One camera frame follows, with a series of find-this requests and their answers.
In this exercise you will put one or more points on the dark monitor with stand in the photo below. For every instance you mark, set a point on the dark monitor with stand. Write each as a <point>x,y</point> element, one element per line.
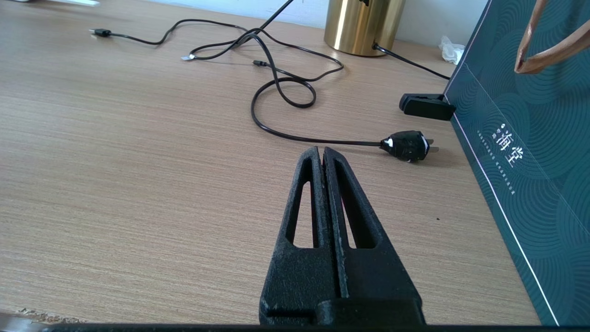
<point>534,161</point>

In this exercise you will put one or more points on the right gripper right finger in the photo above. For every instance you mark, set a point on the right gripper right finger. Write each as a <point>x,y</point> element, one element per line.
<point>378,286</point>

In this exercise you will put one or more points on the white wifi router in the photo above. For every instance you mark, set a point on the white wifi router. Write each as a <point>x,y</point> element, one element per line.
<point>69,2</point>

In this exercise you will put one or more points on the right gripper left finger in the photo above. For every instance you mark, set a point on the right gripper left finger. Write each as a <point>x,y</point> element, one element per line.
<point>299,281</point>

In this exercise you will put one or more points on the brass desk lamp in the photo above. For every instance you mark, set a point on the brass desk lamp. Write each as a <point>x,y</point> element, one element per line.
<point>364,27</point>

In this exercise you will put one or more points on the crumpled white tissue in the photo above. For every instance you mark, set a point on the crumpled white tissue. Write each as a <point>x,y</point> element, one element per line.
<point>451,50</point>

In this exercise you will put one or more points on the black plastic clip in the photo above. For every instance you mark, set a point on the black plastic clip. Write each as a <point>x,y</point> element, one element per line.
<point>426,106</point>

